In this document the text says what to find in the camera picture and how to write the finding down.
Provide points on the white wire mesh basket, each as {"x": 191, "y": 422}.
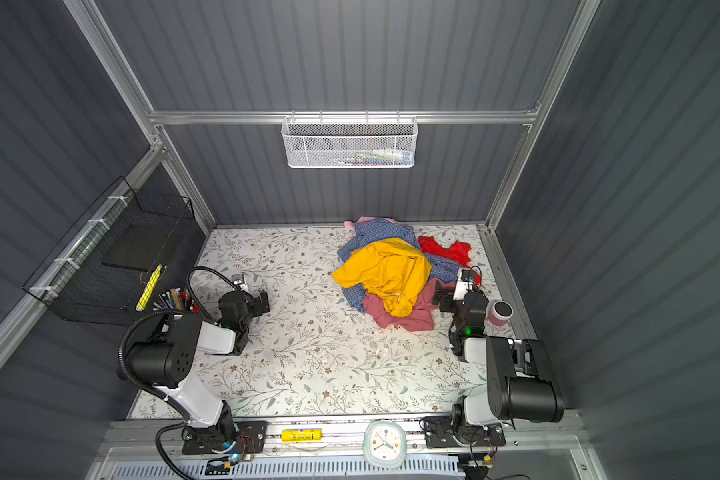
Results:
{"x": 360, "y": 142}

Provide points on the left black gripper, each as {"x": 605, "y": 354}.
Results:
{"x": 256, "y": 308}

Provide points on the yellow cloth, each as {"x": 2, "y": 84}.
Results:
{"x": 392, "y": 269}

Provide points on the floral table mat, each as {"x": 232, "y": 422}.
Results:
{"x": 313, "y": 353}

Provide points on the black wire mesh basket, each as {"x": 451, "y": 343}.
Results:
{"x": 98, "y": 274}

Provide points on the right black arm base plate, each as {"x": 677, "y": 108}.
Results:
{"x": 447, "y": 432}

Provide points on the mint green alarm clock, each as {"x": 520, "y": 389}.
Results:
{"x": 385, "y": 445}

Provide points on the dusty pink cloth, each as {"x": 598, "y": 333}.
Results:
{"x": 419, "y": 320}

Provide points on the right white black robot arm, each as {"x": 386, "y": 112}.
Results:
{"x": 520, "y": 383}

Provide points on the pink tape roll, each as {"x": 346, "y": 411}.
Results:
{"x": 500, "y": 313}

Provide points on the red cloth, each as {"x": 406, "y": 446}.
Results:
{"x": 458, "y": 252}

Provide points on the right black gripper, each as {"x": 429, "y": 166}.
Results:
{"x": 448, "y": 306}

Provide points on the yellow ruler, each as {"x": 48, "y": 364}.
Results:
{"x": 149, "y": 288}

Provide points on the light pink cloth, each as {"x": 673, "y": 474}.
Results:
{"x": 350, "y": 225}

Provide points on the yellow spirit level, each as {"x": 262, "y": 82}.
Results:
{"x": 301, "y": 435}

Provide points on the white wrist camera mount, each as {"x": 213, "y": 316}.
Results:
{"x": 467, "y": 281}

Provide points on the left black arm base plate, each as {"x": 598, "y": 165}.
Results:
{"x": 243, "y": 437}

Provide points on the red pencil cup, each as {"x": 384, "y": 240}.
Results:
{"x": 175, "y": 299}

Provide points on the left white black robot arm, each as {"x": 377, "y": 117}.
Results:
{"x": 157, "y": 351}

